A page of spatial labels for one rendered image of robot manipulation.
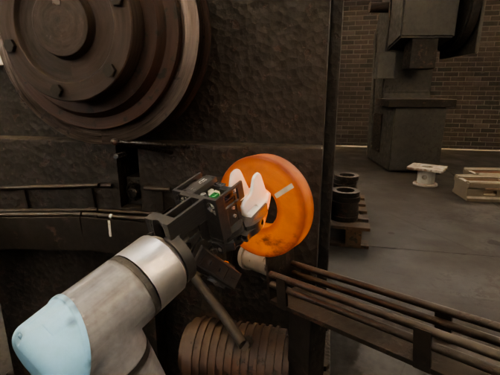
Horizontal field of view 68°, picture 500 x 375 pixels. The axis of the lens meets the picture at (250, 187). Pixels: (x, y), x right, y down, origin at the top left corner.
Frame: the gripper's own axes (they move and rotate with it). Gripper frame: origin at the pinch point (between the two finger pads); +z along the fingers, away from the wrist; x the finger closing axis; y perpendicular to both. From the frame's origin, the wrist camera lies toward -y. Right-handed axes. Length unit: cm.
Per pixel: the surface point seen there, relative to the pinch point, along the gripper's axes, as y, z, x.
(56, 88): 16.0, -3.0, 42.9
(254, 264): -19.4, 3.6, 7.1
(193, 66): 15.6, 15.7, 24.5
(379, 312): -14.9, -1.5, -18.4
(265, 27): 19.6, 36.2, 19.7
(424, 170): -160, 334, 37
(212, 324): -31.2, -4.7, 13.8
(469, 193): -164, 307, -8
